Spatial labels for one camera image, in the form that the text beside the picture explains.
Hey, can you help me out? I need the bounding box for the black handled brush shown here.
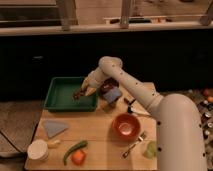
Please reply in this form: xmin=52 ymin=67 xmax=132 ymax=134
xmin=124 ymin=98 xmax=149 ymax=116

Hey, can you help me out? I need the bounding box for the orange red bowl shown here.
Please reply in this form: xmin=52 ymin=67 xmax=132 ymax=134
xmin=111 ymin=113 xmax=141 ymax=142

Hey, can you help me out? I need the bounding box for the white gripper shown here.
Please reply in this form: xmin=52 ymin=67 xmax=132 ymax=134
xmin=81 ymin=67 xmax=108 ymax=96

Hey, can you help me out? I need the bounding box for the green cucumber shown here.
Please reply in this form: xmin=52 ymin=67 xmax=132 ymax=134
xmin=63 ymin=140 xmax=88 ymax=166

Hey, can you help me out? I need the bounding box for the metal fork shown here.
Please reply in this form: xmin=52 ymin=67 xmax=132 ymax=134
xmin=122 ymin=131 xmax=148 ymax=158

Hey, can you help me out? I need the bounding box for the dark red grapes bunch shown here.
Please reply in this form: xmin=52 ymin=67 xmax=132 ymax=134
xmin=73 ymin=90 xmax=85 ymax=100

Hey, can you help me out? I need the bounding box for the small yellow banana piece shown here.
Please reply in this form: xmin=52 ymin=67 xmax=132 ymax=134
xmin=47 ymin=140 xmax=61 ymax=149

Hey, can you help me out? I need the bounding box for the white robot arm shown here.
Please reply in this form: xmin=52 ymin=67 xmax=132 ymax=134
xmin=81 ymin=56 xmax=208 ymax=171

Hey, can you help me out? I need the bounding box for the orange carrot piece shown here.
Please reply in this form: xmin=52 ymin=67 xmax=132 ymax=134
xmin=71 ymin=150 xmax=86 ymax=165

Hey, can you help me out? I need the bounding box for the blue triangular cloth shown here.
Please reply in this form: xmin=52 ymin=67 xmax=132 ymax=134
xmin=43 ymin=120 xmax=69 ymax=138

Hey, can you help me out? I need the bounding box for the wooden table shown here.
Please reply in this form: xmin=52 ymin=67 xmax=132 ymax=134
xmin=25 ymin=86 xmax=157 ymax=171

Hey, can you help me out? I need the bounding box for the white round container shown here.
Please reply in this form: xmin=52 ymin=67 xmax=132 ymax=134
xmin=27 ymin=139 xmax=49 ymax=161

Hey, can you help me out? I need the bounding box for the green plastic tray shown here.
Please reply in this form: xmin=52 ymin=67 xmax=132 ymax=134
xmin=44 ymin=77 xmax=98 ymax=112

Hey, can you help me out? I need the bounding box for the blue sponge block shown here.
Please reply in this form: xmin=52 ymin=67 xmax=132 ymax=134
xmin=103 ymin=87 xmax=122 ymax=104

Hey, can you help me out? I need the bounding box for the dark brown bowl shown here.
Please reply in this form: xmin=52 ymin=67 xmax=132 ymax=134
xmin=100 ymin=78 xmax=119 ymax=95

